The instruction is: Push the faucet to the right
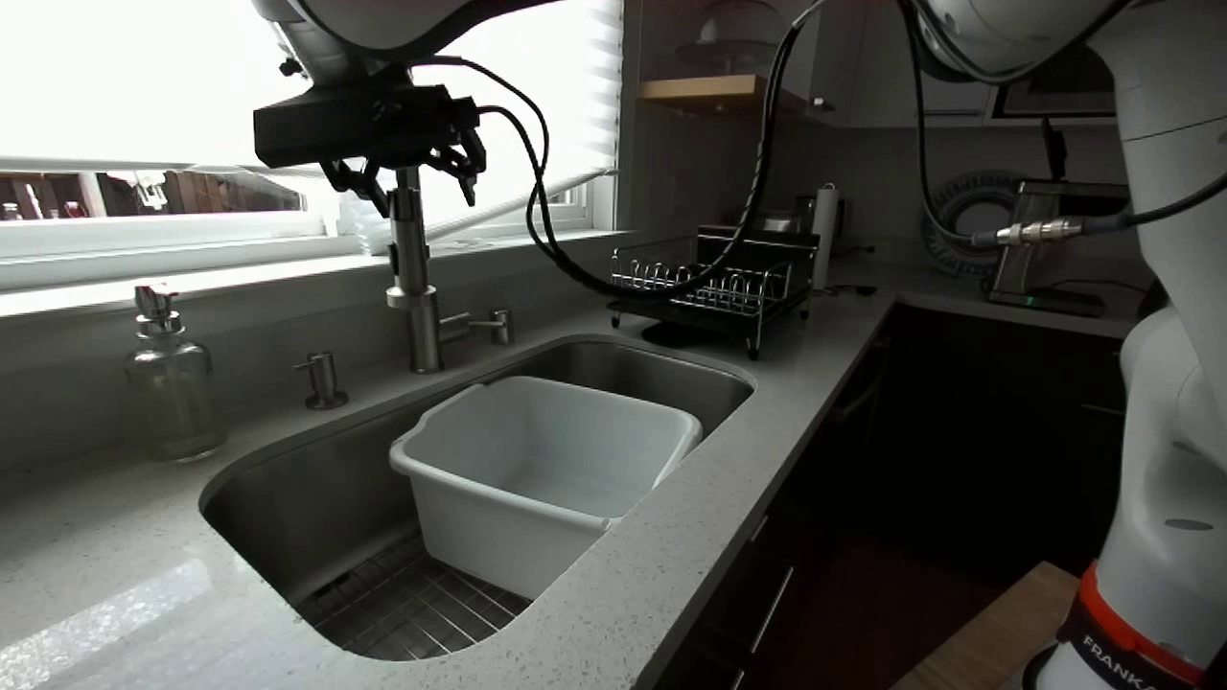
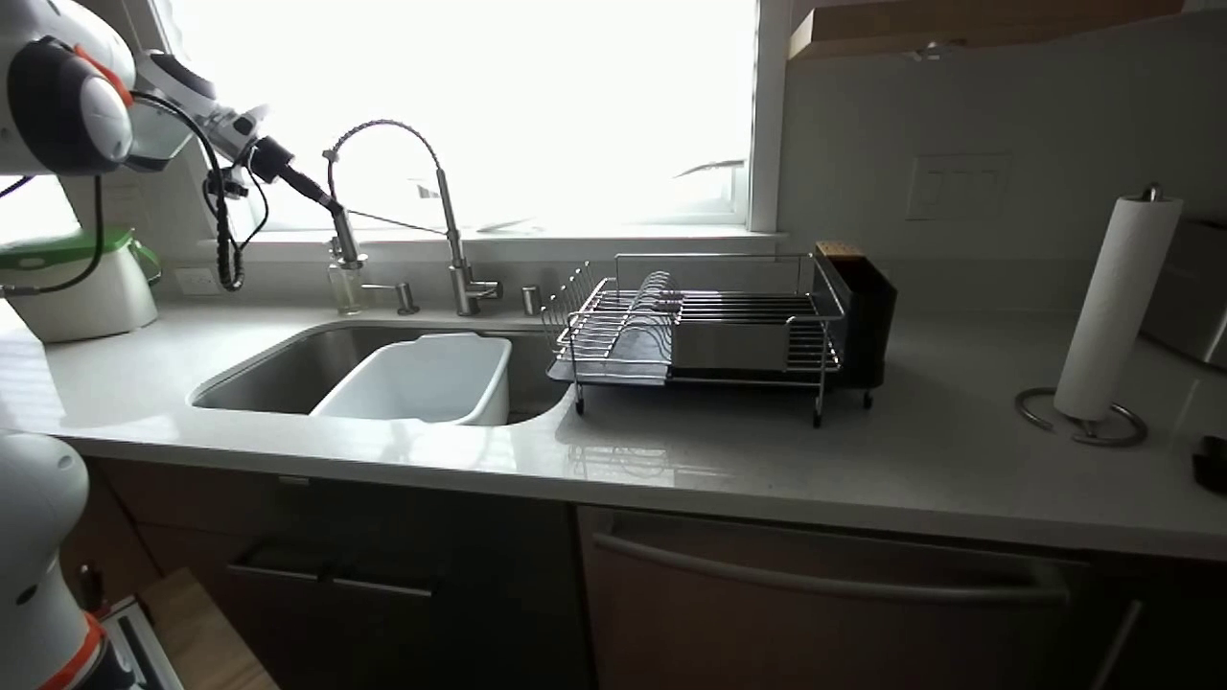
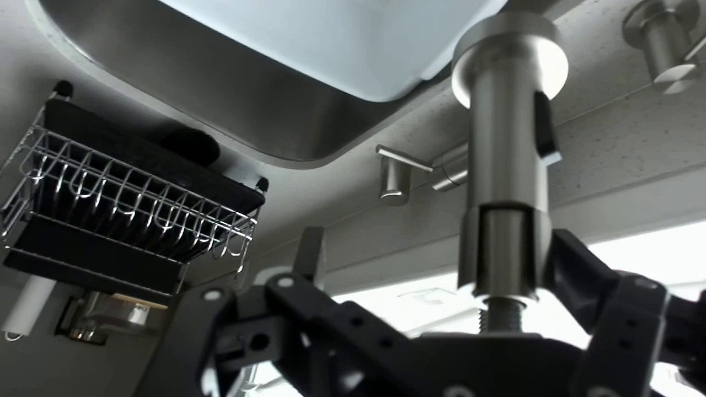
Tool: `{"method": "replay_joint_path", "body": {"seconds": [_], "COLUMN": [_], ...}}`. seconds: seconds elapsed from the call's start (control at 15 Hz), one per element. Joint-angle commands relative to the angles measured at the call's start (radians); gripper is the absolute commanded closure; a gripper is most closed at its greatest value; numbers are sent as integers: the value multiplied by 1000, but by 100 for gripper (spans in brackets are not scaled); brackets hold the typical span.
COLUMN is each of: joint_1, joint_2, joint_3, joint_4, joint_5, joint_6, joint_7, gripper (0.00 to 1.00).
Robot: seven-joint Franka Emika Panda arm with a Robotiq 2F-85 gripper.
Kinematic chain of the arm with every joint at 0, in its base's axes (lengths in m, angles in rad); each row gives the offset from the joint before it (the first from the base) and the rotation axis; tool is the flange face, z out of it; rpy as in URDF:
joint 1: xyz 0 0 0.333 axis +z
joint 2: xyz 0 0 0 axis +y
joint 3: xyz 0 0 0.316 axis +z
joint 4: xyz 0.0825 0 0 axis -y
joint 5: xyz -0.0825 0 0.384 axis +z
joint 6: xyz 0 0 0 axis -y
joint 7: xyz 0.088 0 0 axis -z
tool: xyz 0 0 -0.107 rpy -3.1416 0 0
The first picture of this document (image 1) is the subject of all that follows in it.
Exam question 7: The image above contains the chrome faucet lever handle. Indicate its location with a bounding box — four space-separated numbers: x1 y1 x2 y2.
439 302 519 352

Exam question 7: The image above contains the tall chrome faucet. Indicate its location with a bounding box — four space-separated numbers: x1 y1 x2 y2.
381 159 448 378

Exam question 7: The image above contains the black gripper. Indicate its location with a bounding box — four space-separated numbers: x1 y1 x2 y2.
250 80 493 219

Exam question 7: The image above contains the round grey fan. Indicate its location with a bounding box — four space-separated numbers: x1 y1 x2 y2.
922 167 1029 279

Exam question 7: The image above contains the white plastic wash tub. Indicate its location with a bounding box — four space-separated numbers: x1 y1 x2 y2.
388 373 705 607

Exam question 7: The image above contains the stainless steel sink basin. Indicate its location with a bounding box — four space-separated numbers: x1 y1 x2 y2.
195 327 761 665

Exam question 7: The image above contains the wooden wall shelf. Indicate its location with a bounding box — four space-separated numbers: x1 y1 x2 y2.
641 67 776 106

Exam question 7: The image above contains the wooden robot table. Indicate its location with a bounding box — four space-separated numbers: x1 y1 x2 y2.
889 555 1083 690

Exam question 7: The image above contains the white upright roll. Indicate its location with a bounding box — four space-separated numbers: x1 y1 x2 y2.
806 180 844 293

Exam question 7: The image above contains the small chrome counter fixture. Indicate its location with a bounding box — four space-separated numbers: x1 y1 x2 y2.
294 348 352 414

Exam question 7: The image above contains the glass soap dispenser bottle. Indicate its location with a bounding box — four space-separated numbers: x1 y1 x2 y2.
122 283 231 467

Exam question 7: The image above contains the black dish rack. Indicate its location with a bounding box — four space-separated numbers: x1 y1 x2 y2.
601 219 825 365

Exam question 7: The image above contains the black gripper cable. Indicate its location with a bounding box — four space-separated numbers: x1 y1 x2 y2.
420 0 838 305

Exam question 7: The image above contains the black cable with metal connector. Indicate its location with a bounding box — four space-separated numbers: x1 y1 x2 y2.
898 0 1227 253

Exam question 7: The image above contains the metal stand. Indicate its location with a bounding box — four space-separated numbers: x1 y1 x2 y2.
987 175 1111 320

